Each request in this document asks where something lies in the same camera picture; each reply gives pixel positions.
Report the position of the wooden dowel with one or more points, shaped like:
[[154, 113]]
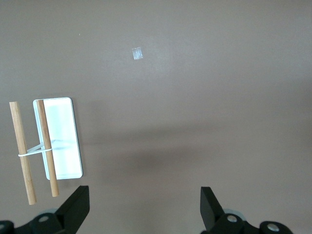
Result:
[[22, 141], [45, 129]]

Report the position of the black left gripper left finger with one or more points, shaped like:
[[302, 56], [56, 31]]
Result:
[[70, 212]]

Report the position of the white tray rack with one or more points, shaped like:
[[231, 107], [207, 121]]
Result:
[[63, 126]]

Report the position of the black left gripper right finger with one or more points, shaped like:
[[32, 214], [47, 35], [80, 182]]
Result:
[[214, 219]]

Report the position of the clear tape piece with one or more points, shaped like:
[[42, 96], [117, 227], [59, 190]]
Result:
[[137, 53]]

